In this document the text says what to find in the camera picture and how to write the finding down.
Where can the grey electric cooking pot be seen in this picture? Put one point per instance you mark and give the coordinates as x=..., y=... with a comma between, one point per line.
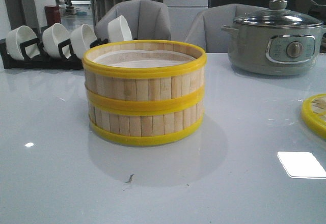
x=279, y=51

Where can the woven bamboo steamer lid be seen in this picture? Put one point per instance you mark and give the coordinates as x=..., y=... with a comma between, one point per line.
x=313, y=114

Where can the black bowl rack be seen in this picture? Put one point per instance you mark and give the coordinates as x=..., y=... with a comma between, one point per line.
x=67, y=60

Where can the bamboo steamer tray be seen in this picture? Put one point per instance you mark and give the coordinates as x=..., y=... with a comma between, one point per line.
x=145, y=77
x=146, y=130

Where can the grey chair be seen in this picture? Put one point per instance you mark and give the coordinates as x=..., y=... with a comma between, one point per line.
x=147, y=20
x=206, y=28

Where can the white bowl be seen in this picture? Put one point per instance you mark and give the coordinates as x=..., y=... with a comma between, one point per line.
x=81, y=38
x=17, y=36
x=52, y=36
x=118, y=30

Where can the white cabinet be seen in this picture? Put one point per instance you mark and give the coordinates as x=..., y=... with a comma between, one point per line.
x=182, y=13

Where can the glass pot lid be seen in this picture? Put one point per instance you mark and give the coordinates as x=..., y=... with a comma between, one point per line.
x=278, y=16

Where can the red trash bin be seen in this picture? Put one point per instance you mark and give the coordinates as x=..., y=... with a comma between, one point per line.
x=52, y=15

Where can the left grey chair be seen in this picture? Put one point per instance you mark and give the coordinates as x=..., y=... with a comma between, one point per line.
x=147, y=20

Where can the right grey chair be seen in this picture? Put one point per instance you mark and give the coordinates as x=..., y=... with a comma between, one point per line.
x=206, y=28

